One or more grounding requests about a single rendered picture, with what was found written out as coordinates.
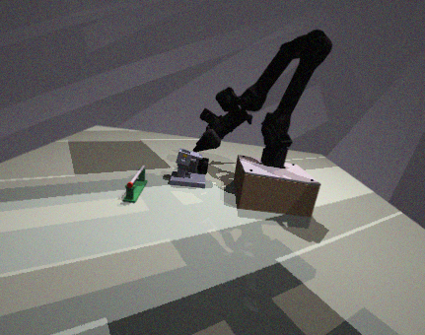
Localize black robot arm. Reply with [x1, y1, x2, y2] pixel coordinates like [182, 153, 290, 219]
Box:
[216, 30, 332, 168]

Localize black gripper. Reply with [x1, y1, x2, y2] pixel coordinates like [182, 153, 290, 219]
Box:
[192, 114, 236, 153]

